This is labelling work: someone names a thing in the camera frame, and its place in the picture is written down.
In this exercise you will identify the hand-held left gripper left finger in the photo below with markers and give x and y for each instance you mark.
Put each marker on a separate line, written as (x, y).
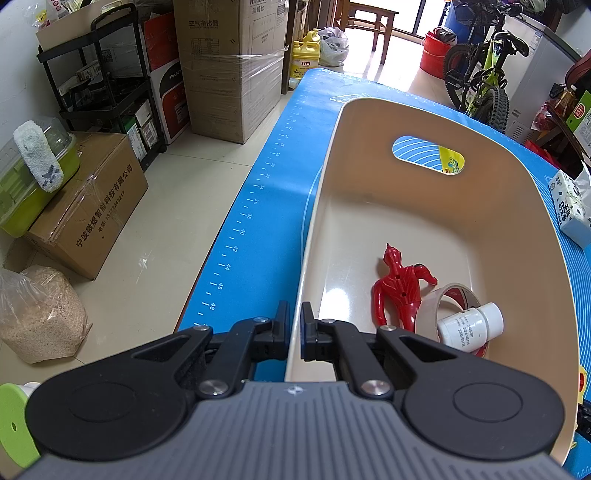
(284, 330)

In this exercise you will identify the tissue box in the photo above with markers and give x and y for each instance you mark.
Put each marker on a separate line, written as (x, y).
(572, 207)

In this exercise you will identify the yellow printed packet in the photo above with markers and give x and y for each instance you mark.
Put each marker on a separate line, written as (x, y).
(451, 161)

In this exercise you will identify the beige plastic basket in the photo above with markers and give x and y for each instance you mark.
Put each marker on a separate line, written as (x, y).
(415, 207)

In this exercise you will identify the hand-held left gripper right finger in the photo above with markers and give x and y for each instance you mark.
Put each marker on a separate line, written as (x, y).
(307, 330)

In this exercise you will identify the red bucket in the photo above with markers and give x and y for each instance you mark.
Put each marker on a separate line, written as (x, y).
(434, 55)

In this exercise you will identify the black utility cart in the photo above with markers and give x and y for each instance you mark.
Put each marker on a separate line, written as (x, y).
(111, 106)

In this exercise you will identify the yellow detergent jug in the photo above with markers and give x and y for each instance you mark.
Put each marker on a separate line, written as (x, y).
(305, 53)

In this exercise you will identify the cardboard box on cart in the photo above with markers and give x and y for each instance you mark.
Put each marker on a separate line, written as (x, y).
(83, 25)

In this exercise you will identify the blue barrel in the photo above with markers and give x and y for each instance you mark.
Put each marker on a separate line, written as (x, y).
(459, 18)

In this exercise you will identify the white chest freezer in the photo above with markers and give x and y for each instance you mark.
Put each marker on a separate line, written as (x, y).
(540, 64)

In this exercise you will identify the blue silicone mat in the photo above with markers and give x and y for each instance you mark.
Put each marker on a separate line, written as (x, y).
(277, 184)

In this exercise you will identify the clear bag of grain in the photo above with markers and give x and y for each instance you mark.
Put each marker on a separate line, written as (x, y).
(41, 318)

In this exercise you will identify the wooden chair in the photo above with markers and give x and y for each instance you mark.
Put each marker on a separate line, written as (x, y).
(369, 18)

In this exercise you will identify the taped brown cardboard box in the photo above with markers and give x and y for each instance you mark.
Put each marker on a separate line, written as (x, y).
(92, 207)

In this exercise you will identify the white plastic bag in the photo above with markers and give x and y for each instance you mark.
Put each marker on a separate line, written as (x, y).
(333, 46)

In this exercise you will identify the white pill bottle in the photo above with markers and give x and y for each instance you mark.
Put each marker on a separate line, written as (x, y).
(471, 325)

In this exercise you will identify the green and black bicycle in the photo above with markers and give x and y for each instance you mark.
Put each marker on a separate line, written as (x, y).
(489, 87)

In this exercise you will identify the red toy figure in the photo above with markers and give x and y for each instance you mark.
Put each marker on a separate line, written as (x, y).
(401, 286)

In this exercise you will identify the green container with clear lid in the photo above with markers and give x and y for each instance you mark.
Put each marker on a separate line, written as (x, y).
(27, 198)

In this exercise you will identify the grey tape roll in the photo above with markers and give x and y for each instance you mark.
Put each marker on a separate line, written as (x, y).
(429, 314)

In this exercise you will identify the large wrapped carton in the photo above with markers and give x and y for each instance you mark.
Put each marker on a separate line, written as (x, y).
(231, 92)

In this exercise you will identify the green and white box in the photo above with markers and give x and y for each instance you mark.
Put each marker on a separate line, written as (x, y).
(581, 113)

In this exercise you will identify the red and white appliance box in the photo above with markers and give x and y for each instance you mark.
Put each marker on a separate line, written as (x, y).
(168, 92)

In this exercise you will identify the dark wooden shelf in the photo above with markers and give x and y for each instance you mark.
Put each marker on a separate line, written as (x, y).
(561, 136)

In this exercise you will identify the amber bottle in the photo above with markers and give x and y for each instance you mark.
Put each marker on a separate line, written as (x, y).
(564, 99)

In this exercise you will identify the green round stool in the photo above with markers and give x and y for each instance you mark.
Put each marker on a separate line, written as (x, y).
(14, 424)

